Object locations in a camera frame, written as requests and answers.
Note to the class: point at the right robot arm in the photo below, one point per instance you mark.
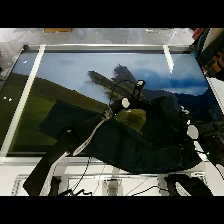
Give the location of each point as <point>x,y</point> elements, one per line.
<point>190,185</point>

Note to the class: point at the heap of clothes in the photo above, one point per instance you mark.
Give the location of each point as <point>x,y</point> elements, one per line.
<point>213,63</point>

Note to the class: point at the silver frame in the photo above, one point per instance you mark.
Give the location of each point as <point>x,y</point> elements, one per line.
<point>100,47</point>

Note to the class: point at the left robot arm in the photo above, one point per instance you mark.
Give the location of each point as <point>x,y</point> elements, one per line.
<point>43,166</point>

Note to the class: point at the dark blue jeans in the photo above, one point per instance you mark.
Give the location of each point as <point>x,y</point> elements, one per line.
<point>133,146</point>

